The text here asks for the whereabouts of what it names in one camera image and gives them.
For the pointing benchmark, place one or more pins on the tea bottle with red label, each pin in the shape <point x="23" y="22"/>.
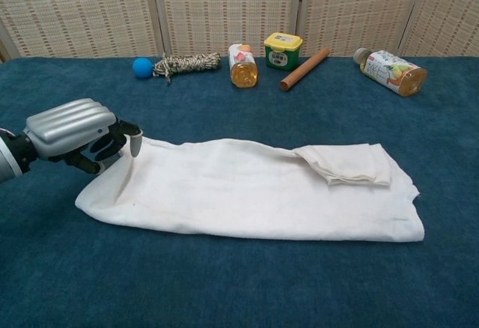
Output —
<point x="243" y="69"/>

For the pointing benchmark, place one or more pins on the green tub with yellow lid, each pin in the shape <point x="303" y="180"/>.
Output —
<point x="282" y="56"/>

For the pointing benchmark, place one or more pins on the woven folding screen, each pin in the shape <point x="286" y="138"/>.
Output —
<point x="224" y="6"/>

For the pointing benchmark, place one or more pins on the white T-shirt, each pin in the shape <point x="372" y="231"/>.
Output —
<point x="224" y="193"/>

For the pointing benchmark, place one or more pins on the tea bottle with green label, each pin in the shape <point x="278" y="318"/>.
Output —
<point x="393" y="71"/>

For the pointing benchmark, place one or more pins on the blue table mat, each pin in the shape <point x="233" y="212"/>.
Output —
<point x="262" y="118"/>

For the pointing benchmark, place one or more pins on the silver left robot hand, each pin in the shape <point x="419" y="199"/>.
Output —
<point x="67" y="124"/>

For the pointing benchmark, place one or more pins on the wooden rolling pin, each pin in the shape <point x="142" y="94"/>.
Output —
<point x="305" y="69"/>

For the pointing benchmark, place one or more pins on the blue ball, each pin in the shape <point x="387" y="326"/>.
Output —
<point x="142" y="68"/>

